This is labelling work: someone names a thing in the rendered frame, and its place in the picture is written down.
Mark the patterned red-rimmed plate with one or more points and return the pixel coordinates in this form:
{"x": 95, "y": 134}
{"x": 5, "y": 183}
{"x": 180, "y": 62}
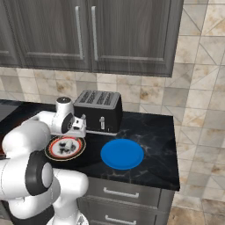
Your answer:
{"x": 76, "y": 150}

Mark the grey drawer front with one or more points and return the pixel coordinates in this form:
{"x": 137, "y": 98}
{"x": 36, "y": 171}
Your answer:
{"x": 93, "y": 211}
{"x": 146, "y": 193}

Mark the blue plate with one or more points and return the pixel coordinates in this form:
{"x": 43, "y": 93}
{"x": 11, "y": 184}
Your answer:
{"x": 122, "y": 153}

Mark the black and silver toaster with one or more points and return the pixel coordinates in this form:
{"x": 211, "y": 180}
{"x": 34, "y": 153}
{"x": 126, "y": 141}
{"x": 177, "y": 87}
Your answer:
{"x": 99, "y": 112}

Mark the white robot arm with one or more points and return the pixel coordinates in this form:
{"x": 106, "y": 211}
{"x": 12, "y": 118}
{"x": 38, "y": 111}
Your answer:
{"x": 26, "y": 146}

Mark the grey wood cupboard door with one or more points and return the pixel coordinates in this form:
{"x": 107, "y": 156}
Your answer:
{"x": 49, "y": 29}
{"x": 134, "y": 32}
{"x": 7, "y": 29}

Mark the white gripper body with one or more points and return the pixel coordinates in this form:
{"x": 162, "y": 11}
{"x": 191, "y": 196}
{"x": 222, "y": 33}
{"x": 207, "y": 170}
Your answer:
{"x": 83, "y": 129}

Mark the black and white dessert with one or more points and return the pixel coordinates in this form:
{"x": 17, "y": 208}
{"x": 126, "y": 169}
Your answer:
{"x": 66, "y": 146}

